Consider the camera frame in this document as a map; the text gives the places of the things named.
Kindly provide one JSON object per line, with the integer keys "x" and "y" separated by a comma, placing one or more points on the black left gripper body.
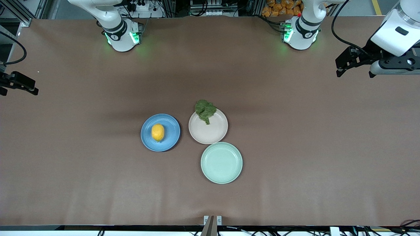
{"x": 370, "y": 52}

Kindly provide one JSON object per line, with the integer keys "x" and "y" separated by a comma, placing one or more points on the yellow lemon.
{"x": 157, "y": 132}

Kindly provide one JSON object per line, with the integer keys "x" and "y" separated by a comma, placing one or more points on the green lettuce leaf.
{"x": 205, "y": 109}

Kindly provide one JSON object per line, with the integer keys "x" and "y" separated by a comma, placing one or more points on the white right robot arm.
{"x": 118, "y": 32}

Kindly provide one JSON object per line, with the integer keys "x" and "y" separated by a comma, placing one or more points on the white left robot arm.
{"x": 302, "y": 32}

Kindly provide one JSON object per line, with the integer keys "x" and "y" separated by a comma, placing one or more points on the orange objects pile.
{"x": 279, "y": 8}

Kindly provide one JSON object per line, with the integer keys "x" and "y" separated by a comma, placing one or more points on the brown table cover mat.
{"x": 65, "y": 180}

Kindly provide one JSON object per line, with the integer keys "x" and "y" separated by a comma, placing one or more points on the white power strip with plugs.
{"x": 154, "y": 11}

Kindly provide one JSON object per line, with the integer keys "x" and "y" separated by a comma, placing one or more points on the beige round plate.
{"x": 210, "y": 132}

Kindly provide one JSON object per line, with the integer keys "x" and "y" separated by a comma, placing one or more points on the blue round plate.
{"x": 170, "y": 141}

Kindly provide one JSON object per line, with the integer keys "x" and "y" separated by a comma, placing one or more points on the pale green round plate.
{"x": 221, "y": 163}

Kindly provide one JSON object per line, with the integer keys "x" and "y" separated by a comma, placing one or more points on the small white box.
{"x": 334, "y": 232}

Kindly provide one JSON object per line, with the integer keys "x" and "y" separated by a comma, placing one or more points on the aluminium frame profile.
{"x": 25, "y": 22}

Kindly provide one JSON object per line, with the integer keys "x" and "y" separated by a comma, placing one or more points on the black table edge rail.
{"x": 98, "y": 227}

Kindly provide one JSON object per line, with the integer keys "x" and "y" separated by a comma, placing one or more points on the white metal bracket plate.
{"x": 219, "y": 220}

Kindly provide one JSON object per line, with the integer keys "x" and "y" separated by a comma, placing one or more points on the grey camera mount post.
{"x": 210, "y": 229}

